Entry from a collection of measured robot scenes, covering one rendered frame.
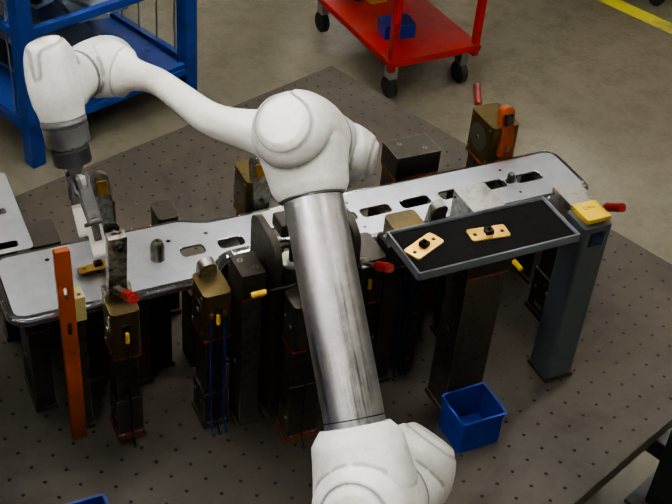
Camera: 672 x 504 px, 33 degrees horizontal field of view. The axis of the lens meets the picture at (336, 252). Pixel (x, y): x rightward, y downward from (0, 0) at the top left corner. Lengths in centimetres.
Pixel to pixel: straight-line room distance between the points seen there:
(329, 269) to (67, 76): 70
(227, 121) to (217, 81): 292
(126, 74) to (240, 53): 291
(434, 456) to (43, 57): 102
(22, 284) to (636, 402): 137
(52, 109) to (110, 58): 17
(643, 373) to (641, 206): 187
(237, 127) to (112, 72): 36
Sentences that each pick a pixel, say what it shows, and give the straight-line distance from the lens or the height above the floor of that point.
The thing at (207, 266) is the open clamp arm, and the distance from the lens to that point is 222.
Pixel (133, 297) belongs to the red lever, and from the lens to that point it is 209.
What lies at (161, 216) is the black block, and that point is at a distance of 254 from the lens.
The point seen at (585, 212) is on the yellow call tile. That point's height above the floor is 116.
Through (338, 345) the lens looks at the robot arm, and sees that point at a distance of 179.
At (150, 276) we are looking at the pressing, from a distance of 236.
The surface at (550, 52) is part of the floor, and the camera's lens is 551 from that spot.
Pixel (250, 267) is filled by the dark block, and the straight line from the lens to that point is 219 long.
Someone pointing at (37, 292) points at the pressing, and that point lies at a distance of 234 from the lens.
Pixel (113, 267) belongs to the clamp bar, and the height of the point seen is 114.
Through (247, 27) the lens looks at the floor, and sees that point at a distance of 542.
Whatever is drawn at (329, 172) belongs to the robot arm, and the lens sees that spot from 181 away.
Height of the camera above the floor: 252
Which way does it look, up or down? 39 degrees down
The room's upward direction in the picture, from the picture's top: 5 degrees clockwise
